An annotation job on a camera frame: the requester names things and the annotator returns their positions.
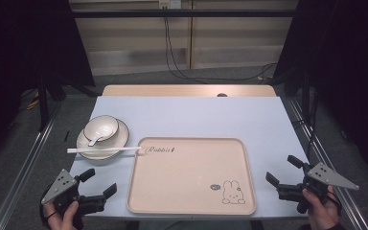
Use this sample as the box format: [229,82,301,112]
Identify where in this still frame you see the aluminium floor rail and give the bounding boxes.
[0,99,64,230]
[287,98,368,230]

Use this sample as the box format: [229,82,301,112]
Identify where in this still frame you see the pale blue table cover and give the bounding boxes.
[69,95,310,221]

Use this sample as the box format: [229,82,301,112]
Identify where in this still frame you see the wooden table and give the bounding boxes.
[102,83,278,98]

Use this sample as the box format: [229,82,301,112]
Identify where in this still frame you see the black curtain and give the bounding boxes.
[0,0,96,169]
[272,0,368,185]

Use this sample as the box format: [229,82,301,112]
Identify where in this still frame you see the pink tray with rabbit drawing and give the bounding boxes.
[126,136,258,216]

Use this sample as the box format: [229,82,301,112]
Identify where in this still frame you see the white plate with dark rim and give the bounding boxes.
[76,118,130,161]

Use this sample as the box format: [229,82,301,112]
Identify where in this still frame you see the black hanging cable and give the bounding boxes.
[163,16,278,82]

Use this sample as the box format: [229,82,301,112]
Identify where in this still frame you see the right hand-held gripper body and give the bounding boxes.
[276,162,360,215]

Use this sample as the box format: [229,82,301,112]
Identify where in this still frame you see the yellow cable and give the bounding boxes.
[26,91,41,111]

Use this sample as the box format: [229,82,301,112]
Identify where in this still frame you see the white bowl with dark rim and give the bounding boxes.
[82,114,120,143]

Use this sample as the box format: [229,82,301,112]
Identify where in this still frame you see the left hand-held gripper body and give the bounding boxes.
[40,169,107,216]

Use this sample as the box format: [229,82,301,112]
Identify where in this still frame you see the white chopstick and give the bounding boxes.
[66,146,143,152]
[66,147,142,154]

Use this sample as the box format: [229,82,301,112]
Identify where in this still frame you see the person's right hand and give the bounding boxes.
[302,186,342,230]

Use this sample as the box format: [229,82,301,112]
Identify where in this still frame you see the black horizontal bar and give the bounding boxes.
[71,9,297,19]

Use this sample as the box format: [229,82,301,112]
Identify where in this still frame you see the white ceramic spoon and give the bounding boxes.
[87,127,110,148]

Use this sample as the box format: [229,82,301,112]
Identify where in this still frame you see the black metal stand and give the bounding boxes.
[35,72,51,132]
[301,69,312,127]

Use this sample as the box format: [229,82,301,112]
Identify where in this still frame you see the person's left hand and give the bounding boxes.
[42,200,81,230]

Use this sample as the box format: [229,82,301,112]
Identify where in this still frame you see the white wall socket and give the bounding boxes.
[158,0,183,10]

